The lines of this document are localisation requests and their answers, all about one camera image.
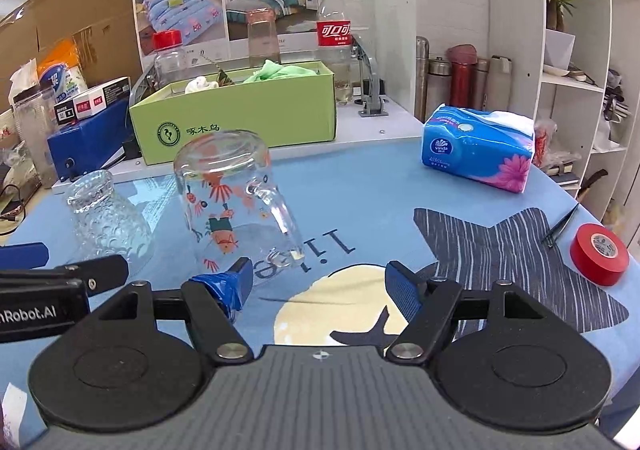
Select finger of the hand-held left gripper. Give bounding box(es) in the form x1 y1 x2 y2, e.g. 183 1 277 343
0 254 130 298
0 242 50 271

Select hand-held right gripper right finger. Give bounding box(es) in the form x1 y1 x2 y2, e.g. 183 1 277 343
385 260 551 365

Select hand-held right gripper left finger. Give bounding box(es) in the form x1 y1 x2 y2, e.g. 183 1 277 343
85 257 253 363

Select green cardboard box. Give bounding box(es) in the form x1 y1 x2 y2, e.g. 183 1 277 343
129 60 337 167

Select white plush rabbit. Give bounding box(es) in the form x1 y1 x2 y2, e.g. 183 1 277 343
185 76 221 94

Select dark leaf-printed pendant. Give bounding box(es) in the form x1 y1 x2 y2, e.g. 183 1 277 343
212 60 235 86

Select green towel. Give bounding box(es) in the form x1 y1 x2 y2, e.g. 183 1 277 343
242 60 318 83

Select textured glass cup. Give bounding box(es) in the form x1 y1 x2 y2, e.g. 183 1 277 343
66 170 155 263

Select printed glass mug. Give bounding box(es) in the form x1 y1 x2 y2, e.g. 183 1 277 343
172 130 307 288

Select blue printed tablecloth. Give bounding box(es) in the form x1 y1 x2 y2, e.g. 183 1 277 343
0 137 640 450

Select clear plastic container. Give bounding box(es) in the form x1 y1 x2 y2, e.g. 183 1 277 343
11 82 58 189

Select blue metal machine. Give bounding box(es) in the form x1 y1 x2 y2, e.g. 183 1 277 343
47 97 132 183

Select blue tissue pack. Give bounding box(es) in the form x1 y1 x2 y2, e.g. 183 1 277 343
421 104 536 194

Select small white red-label box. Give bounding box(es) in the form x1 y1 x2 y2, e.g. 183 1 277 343
72 84 108 119

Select black tweezers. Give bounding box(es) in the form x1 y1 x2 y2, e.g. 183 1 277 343
540 202 581 248

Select white paper bag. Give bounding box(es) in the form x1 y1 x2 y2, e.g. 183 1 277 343
7 58 40 105

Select black and white carton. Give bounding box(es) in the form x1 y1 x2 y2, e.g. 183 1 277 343
54 76 132 127

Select orange blue tissue package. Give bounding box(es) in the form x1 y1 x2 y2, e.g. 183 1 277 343
37 40 90 103

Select red tape roll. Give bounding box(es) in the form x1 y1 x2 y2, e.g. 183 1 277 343
570 224 630 287

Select grey lever with grey base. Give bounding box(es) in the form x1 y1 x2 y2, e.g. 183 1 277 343
350 36 392 119

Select dark notebook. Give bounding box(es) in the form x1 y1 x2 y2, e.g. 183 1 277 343
542 152 583 188

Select short steel thermos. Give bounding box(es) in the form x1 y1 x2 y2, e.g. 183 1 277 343
427 57 452 113

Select red snack package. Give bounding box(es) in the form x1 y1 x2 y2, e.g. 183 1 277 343
534 117 558 165

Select tall silver thermos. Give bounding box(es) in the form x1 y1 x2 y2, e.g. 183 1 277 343
415 36 431 123

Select red thermos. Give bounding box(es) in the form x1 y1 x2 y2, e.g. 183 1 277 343
446 44 478 108

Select slim beige thermos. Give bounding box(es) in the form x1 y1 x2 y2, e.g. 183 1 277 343
472 58 490 110

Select clear jar with red lid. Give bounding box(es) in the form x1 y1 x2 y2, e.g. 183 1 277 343
151 30 188 89

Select grey beige thermos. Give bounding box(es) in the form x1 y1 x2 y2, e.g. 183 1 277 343
485 54 513 113

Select tall pink-tinted glass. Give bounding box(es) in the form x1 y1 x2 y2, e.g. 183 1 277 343
246 8 281 68

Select brown cardboard sheet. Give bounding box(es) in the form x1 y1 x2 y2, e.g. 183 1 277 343
0 0 143 110

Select cola bottle with red label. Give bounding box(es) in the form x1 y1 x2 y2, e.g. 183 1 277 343
316 0 353 105

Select white plant pot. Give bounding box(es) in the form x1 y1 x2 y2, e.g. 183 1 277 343
544 28 576 69

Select white shelf unit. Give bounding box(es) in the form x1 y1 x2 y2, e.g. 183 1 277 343
487 0 640 231

